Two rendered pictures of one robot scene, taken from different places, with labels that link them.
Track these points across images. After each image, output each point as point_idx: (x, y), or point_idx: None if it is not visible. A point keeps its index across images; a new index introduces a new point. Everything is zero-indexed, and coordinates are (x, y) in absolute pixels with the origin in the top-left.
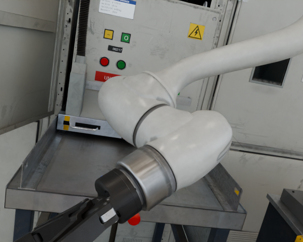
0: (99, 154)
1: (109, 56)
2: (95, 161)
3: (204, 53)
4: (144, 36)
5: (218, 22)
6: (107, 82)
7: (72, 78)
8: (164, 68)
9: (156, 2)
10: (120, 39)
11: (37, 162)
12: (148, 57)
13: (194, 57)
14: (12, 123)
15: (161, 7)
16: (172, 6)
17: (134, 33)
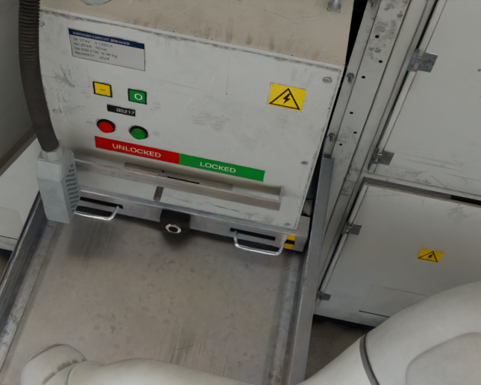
0: (111, 276)
1: (114, 119)
2: (98, 300)
3: (151, 382)
4: (175, 97)
5: (337, 86)
6: (26, 374)
7: (42, 184)
8: (100, 377)
9: (187, 46)
10: (127, 97)
11: (6, 314)
12: (191, 127)
13: (137, 383)
14: None
15: (201, 56)
16: (225, 55)
17: (153, 91)
